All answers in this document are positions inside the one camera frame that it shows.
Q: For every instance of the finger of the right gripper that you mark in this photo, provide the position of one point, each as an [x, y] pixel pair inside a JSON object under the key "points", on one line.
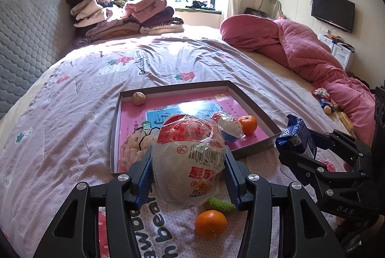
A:
{"points": [[343, 145], [311, 172]]}

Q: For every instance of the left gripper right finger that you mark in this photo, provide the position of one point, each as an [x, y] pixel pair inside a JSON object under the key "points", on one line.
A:
{"points": [[282, 215]]}

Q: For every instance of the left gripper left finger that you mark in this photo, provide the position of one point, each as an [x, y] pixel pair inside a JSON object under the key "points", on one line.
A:
{"points": [[73, 232]]}

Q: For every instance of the orange tangerine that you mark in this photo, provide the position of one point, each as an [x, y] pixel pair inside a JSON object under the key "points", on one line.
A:
{"points": [[249, 124], [210, 224]]}

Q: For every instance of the white packaged egg snack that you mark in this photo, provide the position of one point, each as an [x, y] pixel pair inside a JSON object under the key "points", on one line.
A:
{"points": [[230, 128]]}

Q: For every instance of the red packaged egg snack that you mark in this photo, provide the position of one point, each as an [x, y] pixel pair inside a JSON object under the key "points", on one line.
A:
{"points": [[187, 160]]}

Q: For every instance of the brown walnut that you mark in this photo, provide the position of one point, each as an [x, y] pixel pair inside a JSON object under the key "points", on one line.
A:
{"points": [[139, 98]]}

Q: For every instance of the blue snack packet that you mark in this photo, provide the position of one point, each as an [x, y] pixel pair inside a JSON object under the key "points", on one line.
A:
{"points": [[296, 138]]}

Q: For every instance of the small colourful doll toy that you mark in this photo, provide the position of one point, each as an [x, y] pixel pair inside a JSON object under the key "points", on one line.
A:
{"points": [[327, 104]]}

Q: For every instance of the white drawer cabinet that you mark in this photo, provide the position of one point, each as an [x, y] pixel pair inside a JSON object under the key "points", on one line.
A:
{"points": [[342, 51]]}

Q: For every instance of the orange tangerine in box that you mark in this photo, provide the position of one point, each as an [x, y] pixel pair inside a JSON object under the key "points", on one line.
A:
{"points": [[249, 124]]}

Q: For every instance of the pink strawberry print bedsheet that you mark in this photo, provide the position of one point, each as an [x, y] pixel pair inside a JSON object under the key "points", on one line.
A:
{"points": [[58, 133]]}

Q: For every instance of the red pink quilted blanket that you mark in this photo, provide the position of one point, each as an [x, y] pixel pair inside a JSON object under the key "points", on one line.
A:
{"points": [[296, 47]]}

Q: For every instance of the brown cardboard box tray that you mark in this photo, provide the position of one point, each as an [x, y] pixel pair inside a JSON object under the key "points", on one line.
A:
{"points": [[193, 122]]}

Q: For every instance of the grey quilted headboard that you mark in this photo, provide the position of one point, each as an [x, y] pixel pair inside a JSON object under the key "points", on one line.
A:
{"points": [[35, 34]]}

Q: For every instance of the pile of folded clothes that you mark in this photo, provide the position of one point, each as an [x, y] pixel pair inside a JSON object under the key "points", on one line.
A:
{"points": [[96, 20]]}

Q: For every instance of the cream drawstring cloth pouch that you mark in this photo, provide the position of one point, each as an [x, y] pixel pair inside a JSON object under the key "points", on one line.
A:
{"points": [[135, 146]]}

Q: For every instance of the black wall television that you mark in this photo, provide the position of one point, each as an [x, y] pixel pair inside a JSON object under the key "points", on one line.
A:
{"points": [[338, 13]]}

